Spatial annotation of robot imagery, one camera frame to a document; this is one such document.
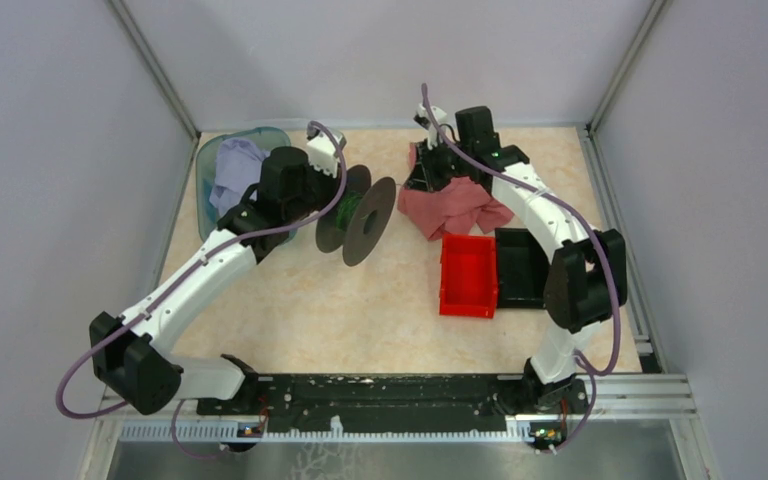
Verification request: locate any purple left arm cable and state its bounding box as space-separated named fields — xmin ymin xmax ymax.
xmin=55 ymin=120 xmax=350 ymax=462

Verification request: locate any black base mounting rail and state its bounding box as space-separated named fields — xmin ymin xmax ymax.
xmin=197 ymin=374 xmax=590 ymax=434

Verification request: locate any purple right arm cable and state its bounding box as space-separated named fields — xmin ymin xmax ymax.
xmin=419 ymin=82 xmax=624 ymax=455

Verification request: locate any teal plastic tray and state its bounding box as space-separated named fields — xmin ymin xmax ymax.
xmin=196 ymin=126 xmax=291 ymax=240

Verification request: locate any lavender cloth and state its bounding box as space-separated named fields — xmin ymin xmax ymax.
xmin=209 ymin=137 xmax=270 ymax=217

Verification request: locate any black cable spool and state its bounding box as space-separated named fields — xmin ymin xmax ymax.
xmin=315 ymin=165 xmax=397 ymax=267

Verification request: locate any red plastic bin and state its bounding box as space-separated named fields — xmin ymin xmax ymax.
xmin=439 ymin=234 xmax=498 ymax=319

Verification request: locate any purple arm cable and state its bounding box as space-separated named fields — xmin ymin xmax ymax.
xmin=419 ymin=82 xmax=624 ymax=455
xmin=55 ymin=120 xmax=350 ymax=462

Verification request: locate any pink cloth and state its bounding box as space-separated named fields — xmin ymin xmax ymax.
xmin=396 ymin=177 xmax=514 ymax=242

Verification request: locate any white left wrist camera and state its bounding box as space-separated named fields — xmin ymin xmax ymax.
xmin=305 ymin=127 xmax=339 ymax=178

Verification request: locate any black plastic bin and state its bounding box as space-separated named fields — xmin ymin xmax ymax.
xmin=495 ymin=228 xmax=549 ymax=310

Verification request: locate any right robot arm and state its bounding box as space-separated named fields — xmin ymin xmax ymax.
xmin=414 ymin=103 xmax=627 ymax=412

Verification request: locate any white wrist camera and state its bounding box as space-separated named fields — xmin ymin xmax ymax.
xmin=305 ymin=127 xmax=339 ymax=178
xmin=413 ymin=104 xmax=448 ymax=150

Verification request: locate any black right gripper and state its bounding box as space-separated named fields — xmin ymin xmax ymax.
xmin=405 ymin=135 xmax=473 ymax=194

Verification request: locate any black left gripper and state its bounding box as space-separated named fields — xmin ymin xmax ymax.
xmin=285 ymin=155 xmax=349 ymax=224

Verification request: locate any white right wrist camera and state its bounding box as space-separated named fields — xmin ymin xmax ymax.
xmin=413 ymin=104 xmax=448 ymax=150

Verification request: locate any green wire on spool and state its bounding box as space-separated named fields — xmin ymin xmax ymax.
xmin=336 ymin=193 xmax=364 ymax=233

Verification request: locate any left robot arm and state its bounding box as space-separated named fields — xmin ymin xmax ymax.
xmin=86 ymin=138 xmax=347 ymax=415

